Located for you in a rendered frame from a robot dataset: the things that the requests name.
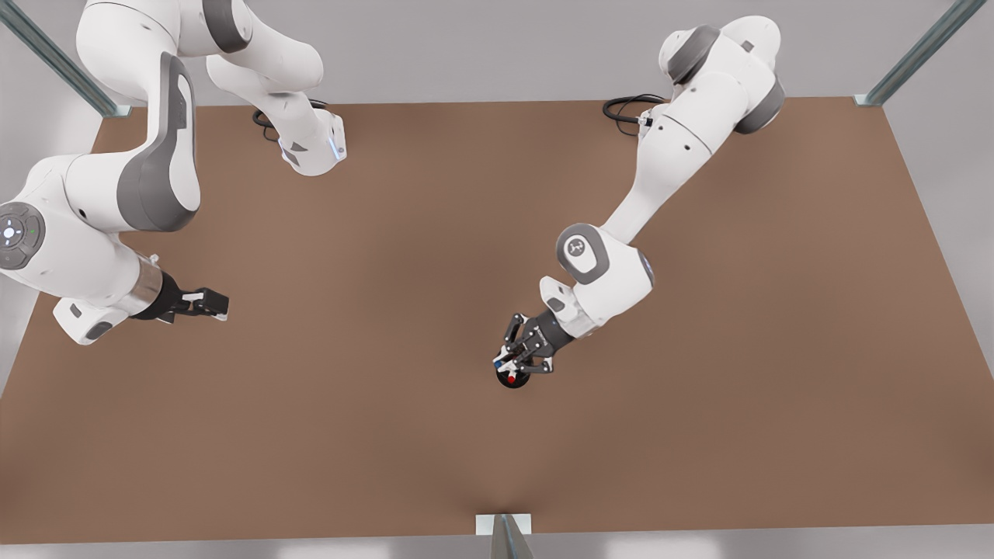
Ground black cable loop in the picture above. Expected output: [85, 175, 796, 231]
[603, 93, 670, 137]
[252, 98, 331, 145]

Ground silver frame post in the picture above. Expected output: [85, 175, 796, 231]
[853, 0, 989, 108]
[0, 0, 134, 118]
[475, 512, 535, 559]

